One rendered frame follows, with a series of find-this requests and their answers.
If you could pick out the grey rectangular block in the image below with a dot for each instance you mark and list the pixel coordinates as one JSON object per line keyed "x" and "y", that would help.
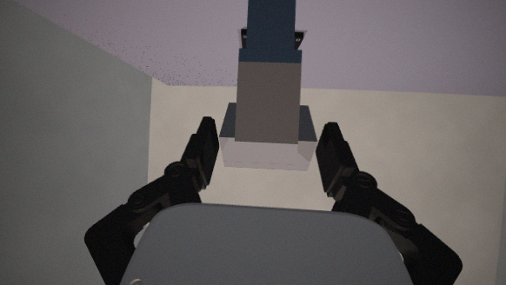
{"x": 265, "y": 155}

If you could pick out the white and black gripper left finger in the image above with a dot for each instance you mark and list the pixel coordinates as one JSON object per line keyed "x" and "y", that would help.
{"x": 110, "y": 241}

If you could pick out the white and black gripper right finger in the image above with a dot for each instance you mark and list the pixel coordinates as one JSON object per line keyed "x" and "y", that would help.
{"x": 428, "y": 260}

